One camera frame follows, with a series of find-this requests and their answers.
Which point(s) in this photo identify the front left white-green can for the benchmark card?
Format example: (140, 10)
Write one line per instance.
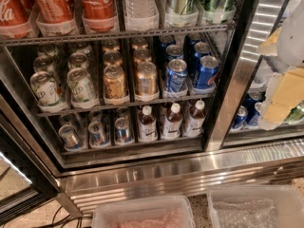
(51, 97)

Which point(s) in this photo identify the blue can compartment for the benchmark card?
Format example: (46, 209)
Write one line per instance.
(253, 115)
(240, 118)

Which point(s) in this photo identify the clear water bottle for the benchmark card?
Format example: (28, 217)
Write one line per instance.
(140, 8)

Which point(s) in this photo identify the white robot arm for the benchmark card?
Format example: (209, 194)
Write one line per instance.
(290, 44)

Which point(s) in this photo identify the coca-cola can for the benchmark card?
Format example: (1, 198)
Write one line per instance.
(98, 15)
(56, 11)
(13, 19)

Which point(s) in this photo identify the pepsi can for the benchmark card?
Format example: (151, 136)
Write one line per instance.
(175, 75)
(206, 72)

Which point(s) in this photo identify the coca-cola can far left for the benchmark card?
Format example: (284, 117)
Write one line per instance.
(13, 19)

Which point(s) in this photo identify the coca-cola can centre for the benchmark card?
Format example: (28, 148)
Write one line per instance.
(98, 15)

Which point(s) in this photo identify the redbull can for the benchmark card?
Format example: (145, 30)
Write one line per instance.
(97, 135)
(123, 132)
(74, 141)

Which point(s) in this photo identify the white-green can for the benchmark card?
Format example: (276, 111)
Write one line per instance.
(51, 97)
(82, 89)

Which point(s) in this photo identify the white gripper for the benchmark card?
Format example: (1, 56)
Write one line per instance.
(294, 38)

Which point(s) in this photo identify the green can right compartment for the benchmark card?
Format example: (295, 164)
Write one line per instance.
(296, 115)

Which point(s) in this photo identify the front left pepsi can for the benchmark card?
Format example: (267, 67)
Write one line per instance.
(175, 75)

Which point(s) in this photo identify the right clear plastic bin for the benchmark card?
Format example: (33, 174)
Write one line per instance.
(256, 206)

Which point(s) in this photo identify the left tea bottle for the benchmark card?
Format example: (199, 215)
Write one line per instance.
(147, 125)

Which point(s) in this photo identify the middle tea bottle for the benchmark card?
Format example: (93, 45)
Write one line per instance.
(172, 122)

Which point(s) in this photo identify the right tea bottle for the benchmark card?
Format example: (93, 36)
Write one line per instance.
(194, 119)

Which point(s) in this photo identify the tea bottle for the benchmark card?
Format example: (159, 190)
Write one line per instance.
(147, 125)
(172, 122)
(194, 119)

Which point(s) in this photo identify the front right pepsi can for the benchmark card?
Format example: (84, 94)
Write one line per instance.
(206, 72)

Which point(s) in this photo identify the gold can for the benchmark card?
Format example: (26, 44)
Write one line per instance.
(114, 82)
(146, 78)

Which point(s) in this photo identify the front left gold can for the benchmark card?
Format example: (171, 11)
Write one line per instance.
(114, 82)

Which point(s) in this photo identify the fridge door frame post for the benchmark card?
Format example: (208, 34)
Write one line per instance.
(256, 19)

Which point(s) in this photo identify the front right gold can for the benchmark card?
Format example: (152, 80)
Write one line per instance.
(146, 78)

